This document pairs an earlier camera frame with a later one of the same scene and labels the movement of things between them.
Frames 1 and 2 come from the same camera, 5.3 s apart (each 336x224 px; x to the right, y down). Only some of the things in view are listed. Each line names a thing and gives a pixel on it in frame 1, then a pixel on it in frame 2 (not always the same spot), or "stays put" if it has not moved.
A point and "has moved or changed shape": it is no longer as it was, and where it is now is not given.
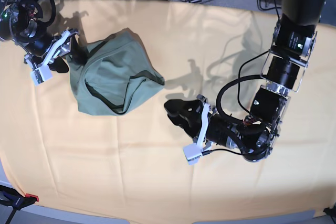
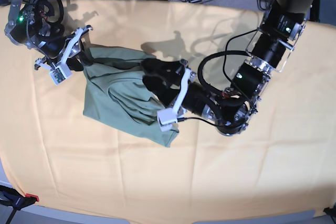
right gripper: (221, 130) → (194, 99)
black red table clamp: (11, 197) stays put
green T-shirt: (118, 75) has moved or changed shape
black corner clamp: (331, 212) stays put
